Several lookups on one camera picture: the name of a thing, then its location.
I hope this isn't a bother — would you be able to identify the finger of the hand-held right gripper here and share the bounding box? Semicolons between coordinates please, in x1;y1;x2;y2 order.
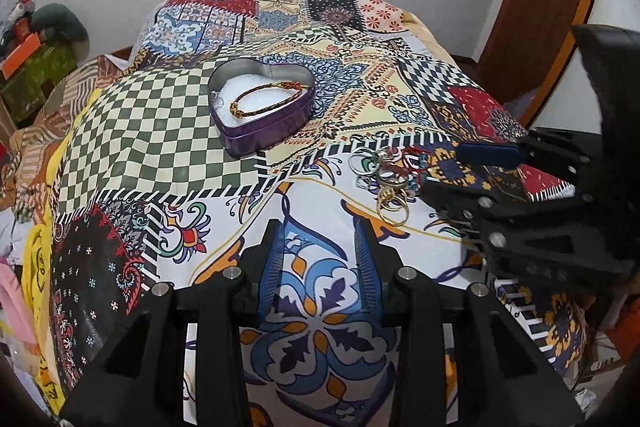
419;181;637;295
457;127;603;188

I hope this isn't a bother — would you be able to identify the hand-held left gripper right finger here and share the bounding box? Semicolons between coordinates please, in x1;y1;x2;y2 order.
352;217;587;427

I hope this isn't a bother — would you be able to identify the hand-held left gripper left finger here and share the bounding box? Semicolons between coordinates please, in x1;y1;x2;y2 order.
60;219;286;427

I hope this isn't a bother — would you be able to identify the pile of rings and bangles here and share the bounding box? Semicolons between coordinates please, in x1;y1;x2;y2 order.
349;146;430;226

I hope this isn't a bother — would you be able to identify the purple heart-shaped tin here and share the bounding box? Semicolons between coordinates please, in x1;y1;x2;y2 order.
207;57;317;158

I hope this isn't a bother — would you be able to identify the patchwork printed blanket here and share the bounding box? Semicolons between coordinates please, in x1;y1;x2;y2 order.
10;0;593;427

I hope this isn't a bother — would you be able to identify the yellow printed blanket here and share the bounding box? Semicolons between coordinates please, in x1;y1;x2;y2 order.
20;142;68;410

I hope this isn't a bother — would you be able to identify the brown striped cloth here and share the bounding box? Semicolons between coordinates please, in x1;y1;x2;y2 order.
9;56;132;218

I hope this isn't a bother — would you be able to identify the pink cloth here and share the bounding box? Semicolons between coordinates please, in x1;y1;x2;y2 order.
0;257;37;350

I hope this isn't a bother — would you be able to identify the grey-green cushion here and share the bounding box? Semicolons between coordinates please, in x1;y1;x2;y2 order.
31;3;91;58

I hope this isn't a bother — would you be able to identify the orange box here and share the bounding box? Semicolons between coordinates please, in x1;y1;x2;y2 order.
0;32;42;78

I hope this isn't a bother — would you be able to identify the red and white toy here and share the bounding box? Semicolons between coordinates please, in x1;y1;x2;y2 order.
0;0;36;44

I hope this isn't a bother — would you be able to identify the brown braided bracelet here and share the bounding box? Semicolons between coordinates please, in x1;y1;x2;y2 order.
229;79;309;118

